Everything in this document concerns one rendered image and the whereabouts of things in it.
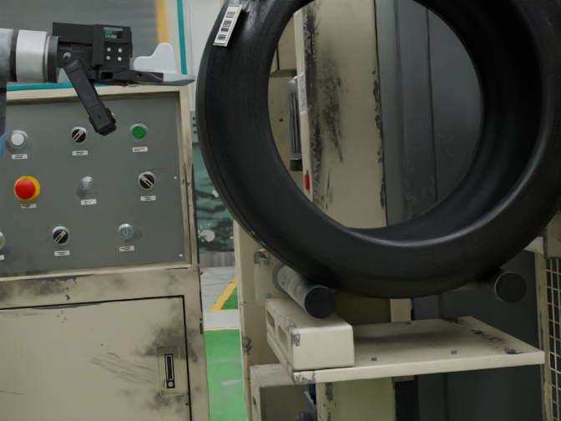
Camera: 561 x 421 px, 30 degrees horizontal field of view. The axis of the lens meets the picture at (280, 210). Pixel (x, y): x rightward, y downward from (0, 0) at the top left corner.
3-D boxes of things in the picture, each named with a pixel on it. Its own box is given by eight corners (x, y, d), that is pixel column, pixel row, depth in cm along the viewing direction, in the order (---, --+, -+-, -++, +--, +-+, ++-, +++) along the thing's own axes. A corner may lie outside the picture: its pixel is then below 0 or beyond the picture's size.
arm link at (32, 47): (14, 80, 148) (22, 84, 156) (48, 82, 148) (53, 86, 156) (17, 27, 147) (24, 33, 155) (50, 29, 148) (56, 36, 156)
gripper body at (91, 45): (135, 26, 149) (49, 19, 148) (132, 87, 150) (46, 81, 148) (136, 32, 157) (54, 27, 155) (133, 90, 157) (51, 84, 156)
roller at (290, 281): (276, 290, 182) (275, 264, 182) (301, 288, 183) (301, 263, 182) (305, 319, 147) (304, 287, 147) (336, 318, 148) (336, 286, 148)
